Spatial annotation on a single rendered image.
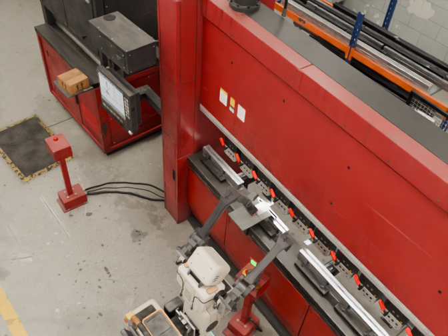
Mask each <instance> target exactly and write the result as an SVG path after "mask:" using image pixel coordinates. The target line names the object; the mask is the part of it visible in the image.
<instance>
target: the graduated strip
mask: <svg viewBox="0 0 448 336"><path fill-rule="evenodd" d="M200 108H202V110H204V112H206V114H208V116H210V118H212V120H214V122H216V124H218V126H220V128H222V130H224V132H226V134H228V135H229V136H230V137H231V138H232V139H233V140H234V141H235V142H236V143H237V144H238V145H239V146H240V147H241V148H242V149H243V150H244V151H245V152H246V153H247V154H248V155H249V156H250V157H251V158H252V159H253V160H254V161H255V162H256V163H257V164H258V165H259V166H260V167H261V168H262V169H263V170H264V171H265V172H266V173H267V174H268V175H269V176H270V177H271V178H272V179H273V180H274V181H275V182H276V183H277V184H278V185H279V186H280V187H281V188H282V189H283V190H284V191H285V192H286V193H287V194H288V195H289V196H290V197H291V198H292V199H293V200H294V201H295V202H296V203H297V204H298V205H299V206H300V207H301V208H302V209H303V210H304V211H305V212H306V213H307V214H308V215H309V216H310V217H311V218H312V219H313V220H314V221H315V222H316V223H317V224H318V225H319V226H320V227H321V228H322V229H323V230H324V231H325V232H326V233H327V234H328V235H329V236H330V237H331V238H332V239H333V240H334V241H335V242H336V243H337V244H338V245H339V246H340V247H341V248H342V249H343V250H344V251H345V252H346V253H347V254H348V255H349V256H350V257H351V258H352V259H353V260H354V261H355V262H356V263H357V264H358V265H359V266H360V267H361V268H362V269H363V270H364V271H365V272H366V273H367V274H368V275H369V276H370V277H371V278H372V279H373V280H374V281H375V282H376V283H377V284H378V285H379V286H380V287H381V288H382V289H383V290H384V291H385V292H386V293H387V294H388V295H389V296H390V297H391V298H392V299H393V300H394V301H395V302H396V303H397V304H398V305H399V306H400V307H401V308H402V309H403V310H404V311H405V312H406V313H407V314H408V315H409V316H410V317H411V318H412V319H413V320H414V321H415V322H416V323H417V324H418V325H419V326H420V327H421V328H422V329H423V330H424V331H425V332H426V333H427V334H428V335H429V336H434V335H433V334H432V333H431V332H430V331H429V330H428V329H427V328H426V327H425V326H424V325H423V324H422V323H421V322H420V321H419V320H418V319H417V318H416V317H415V316H414V315H413V314H412V313H411V312H410V311H409V310H408V309H407V308H406V307H405V306H404V305H403V304H402V303H401V302H400V301H399V300H398V299H397V298H396V297H395V296H394V295H393V294H392V293H391V292H390V291H389V290H388V289H387V288H386V287H385V286H384V285H383V284H382V283H381V282H380V281H379V280H378V279H377V278H376V277H375V276H374V275H373V274H372V273H371V272H370V271H369V270H368V269H367V268H366V267H365V266H364V265H363V264H362V263H361V262H359V261H358V260H357V259H356V258H355V257H354V256H353V255H352V254H351V253H350V252H349V251H348V250H347V249H346V248H345V247H344V246H343V245H342V244H341V243H340V242H339V241H338V240H337V239H336V238H335V237H334V236H333V235H332V234H331V233H330V232H329V231H328V230H327V229H326V228H325V227H324V226H323V225H322V224H321V223H320V222H319V221H318V220H317V219H316V218H315V217H314V216H313V215H312V214H311V213H310V212H309V211H308V210H307V209H306V208H305V207H304V206H303V205H302V204H301V203H300V202H299V201H298V200H297V199H296V198H295V197H294V196H293V195H292V194H291V193H290V192H289V191H288V190H287V189H286V188H285V187H284V186H283V185H282V184H280V182H278V180H276V178H274V176H272V174H270V172H268V170H266V168H264V166H262V164H260V162H258V160H256V158H254V156H252V154H250V152H248V150H246V148H244V146H242V144H240V142H238V140H236V138H234V136H232V134H230V132H228V130H226V128H224V126H222V124H220V122H218V120H216V118H214V116H212V114H210V112H208V110H206V109H205V108H204V107H203V106H202V105H201V104H200Z"/></svg>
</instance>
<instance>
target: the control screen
mask: <svg viewBox="0 0 448 336"><path fill-rule="evenodd" d="M98 73H99V81H100V86H101V95H102V98H104V100H106V102H108V103H109V104H110V105H111V106H112V107H113V108H114V109H115V110H116V111H117V112H118V113H119V114H120V115H121V116H122V117H124V118H125V112H124V104H123V93H122V92H121V91H120V90H119V89H118V88H117V87H116V86H114V84H112V82H110V80H108V79H107V78H106V77H105V76H104V75H103V74H102V73H100V72H99V71H98ZM105 94H106V95H107V97H108V98H107V97H106V96H105Z"/></svg>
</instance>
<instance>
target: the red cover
mask: <svg viewBox="0 0 448 336"><path fill-rule="evenodd" d="M201 14H202V15H203V16H205V17H206V18H207V19H208V20H210V22H212V23H213V24H214V25H216V26H217V27H218V28H220V30H222V31H223V32H224V33H226V34H227V35H228V36H230V38H232V39H233V40H234V41H235V42H237V43H238V44H239V45H240V46H242V47H243V48H244V49H245V50H247V51H248V52H249V53H250V54H252V56H254V57H255V58H256V59H258V60H259V61H260V62H262V64H264V65H265V66H266V67H268V68H269V69H270V70H272V72H274V73H275V74H276V75H278V76H279V77H280V78H281V79H282V80H284V81H285V82H286V83H287V84H289V85H290V86H291V87H292V88H294V89H295V90H296V91H297V92H298V93H300V94H301V95H302V96H304V98H306V99H307V100H308V101H310V102H311V103H312V104H314V106H316V107H317V108H318V109H320V110H321V111H322V112H324V114H326V115H327V116H328V117H329V118H331V119H332V120H333V121H334V122H336V123H337V124H338V125H339V126H340V127H342V128H343V129H344V130H346V132H348V133H349V134H350V135H352V136H353V137H354V138H356V140H358V141H359V142H360V143H362V144H363V145H364V146H366V148H368V149H369V150H370V151H371V152H373V153H374V154H375V155H376V156H378V157H379V158H380V159H381V160H383V161H384V162H385V163H386V164H388V166H390V167H391V168H392V169H394V170H395V171H396V172H398V174H400V175H401V176H402V177H404V178H405V179H406V180H408V182H410V183H411V184H412V185H413V186H415V187H416V188H417V189H418V190H420V191H421V192H422V193H423V194H425V195H426V196H427V197H428V198H430V200H432V201H433V202H434V203H436V204H437V205H438V206H440V208H442V209H443V210H444V211H446V212H447V213H448V164H446V163H445V162H443V161H442V160H440V159H439V158H438V157H436V156H435V155H434V154H432V153H431V152H430V151H428V150H427V149H426V148H424V147H423V146H422V145H420V144H419V143H418V142H416V141H415V140H414V139H412V138H411V137H410V136H408V135H407V134H406V133H404V132H403V131H402V130H400V129H399V128H398V127H396V126H395V125H394V124H392V123H391V122H390V121H388V120H387V119H386V118H384V117H383V116H381V115H380V114H378V112H376V111H375V110H373V109H372V108H370V106H368V105H367V104H365V103H364V102H362V100H360V99H359V98H357V97H356V96H354V95H353V94H352V93H350V92H349V91H348V90H346V89H345V88H344V87H342V86H341V85H340V84H338V83H337V82H336V81H334V80H333V79H332V78H330V77H329V76H328V75H326V74H325V73H324V72H322V71H321V70H320V69H318V68H317V67H316V66H314V65H312V63H310V62H309V61H308V60H306V59H305V58H304V57H302V56H301V55H300V54H298V53H297V52H295V51H294V50H292V48H290V47H289V46H287V45H286V44H284V42H282V41H281V40H279V39H278V38H276V36H274V35H272V34H271V33H270V32H268V31H267V30H266V29H264V28H263V27H262V26H260V25H259V24H258V23H256V22H255V21H254V20H252V19H251V18H250V17H248V16H247V15H246V14H244V13H240V12H237V11H234V10H232V8H230V6H229V2H228V1H227V0H201Z"/></svg>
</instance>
